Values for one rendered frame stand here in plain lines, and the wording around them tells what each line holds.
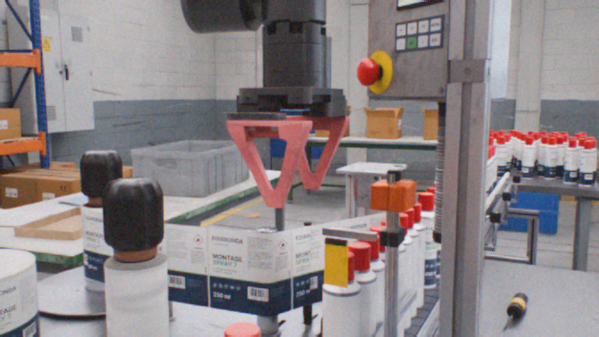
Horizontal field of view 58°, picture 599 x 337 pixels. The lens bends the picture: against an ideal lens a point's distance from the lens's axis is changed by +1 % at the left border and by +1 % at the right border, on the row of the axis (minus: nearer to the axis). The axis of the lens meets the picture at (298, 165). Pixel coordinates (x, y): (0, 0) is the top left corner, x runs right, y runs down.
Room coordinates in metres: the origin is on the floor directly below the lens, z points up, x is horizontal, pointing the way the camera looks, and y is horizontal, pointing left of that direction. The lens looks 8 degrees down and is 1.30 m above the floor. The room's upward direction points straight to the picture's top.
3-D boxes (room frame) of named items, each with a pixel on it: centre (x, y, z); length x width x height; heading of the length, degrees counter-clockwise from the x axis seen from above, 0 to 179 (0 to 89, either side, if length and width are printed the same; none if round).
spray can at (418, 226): (1.01, -0.22, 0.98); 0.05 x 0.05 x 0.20
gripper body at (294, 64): (0.48, 0.00, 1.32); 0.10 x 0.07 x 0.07; 160
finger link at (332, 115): (0.52, -0.01, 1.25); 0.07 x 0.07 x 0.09; 70
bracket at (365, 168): (1.10, -0.16, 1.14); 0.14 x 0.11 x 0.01; 154
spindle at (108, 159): (1.10, 0.41, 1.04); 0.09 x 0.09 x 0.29
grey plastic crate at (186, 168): (2.83, 0.55, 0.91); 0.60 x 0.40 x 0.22; 163
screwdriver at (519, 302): (1.06, -0.44, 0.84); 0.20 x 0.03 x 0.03; 148
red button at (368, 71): (0.75, -0.10, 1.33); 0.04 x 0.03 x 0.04; 29
